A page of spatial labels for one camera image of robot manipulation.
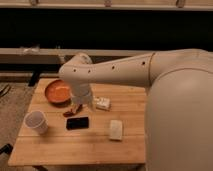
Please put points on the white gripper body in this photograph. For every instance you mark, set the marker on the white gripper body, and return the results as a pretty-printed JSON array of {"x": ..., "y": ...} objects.
[{"x": 82, "y": 96}]

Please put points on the red pepper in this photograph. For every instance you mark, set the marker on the red pepper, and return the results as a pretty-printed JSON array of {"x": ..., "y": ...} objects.
[{"x": 74, "y": 110}]

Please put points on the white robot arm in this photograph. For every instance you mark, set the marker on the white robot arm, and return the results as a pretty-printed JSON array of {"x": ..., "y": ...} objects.
[{"x": 179, "y": 109}]

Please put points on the orange ceramic bowl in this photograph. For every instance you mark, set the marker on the orange ceramic bowl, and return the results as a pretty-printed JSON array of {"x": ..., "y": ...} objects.
[{"x": 57, "y": 92}]

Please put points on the small white packet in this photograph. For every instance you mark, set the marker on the small white packet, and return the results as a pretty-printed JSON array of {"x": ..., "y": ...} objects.
[{"x": 102, "y": 103}]

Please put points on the black rectangular phone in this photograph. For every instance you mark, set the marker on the black rectangular phone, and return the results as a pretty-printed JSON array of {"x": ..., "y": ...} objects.
[{"x": 77, "y": 123}]

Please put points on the wooden table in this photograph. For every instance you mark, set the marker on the wooden table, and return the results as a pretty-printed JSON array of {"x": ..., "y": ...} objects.
[{"x": 60, "y": 146}]

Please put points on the white sponge block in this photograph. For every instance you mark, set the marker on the white sponge block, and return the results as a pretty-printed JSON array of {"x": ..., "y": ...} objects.
[{"x": 115, "y": 130}]

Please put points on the white paper cup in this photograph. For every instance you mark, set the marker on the white paper cup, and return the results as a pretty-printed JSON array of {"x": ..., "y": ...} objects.
[{"x": 36, "y": 121}]

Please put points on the black object floor left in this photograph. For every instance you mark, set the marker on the black object floor left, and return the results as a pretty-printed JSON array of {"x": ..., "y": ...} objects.
[{"x": 7, "y": 149}]

